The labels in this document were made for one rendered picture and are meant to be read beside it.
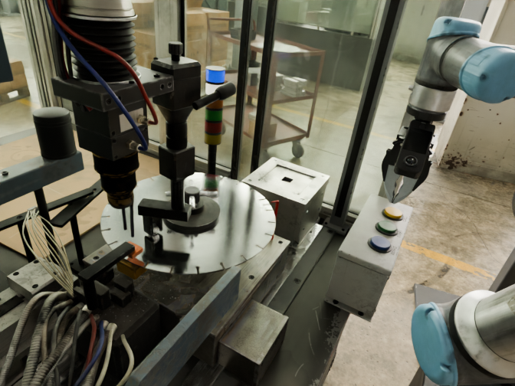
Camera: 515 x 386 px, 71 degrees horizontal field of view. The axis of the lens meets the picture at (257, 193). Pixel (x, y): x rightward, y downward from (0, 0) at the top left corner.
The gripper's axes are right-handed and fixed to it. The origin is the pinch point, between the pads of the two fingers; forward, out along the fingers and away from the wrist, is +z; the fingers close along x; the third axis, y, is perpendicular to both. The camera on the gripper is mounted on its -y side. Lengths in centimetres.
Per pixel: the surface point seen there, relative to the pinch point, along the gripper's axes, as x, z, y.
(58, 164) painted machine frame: 53, -7, -39
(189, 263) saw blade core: 24.5, 2.1, -38.3
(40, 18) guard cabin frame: 137, -14, 17
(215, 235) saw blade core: 25.3, 2.3, -29.8
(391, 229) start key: -1.7, 7.0, -0.5
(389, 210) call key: 0.2, 7.2, 7.0
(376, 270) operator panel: -2.1, 8.8, -13.5
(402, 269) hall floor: -14, 100, 106
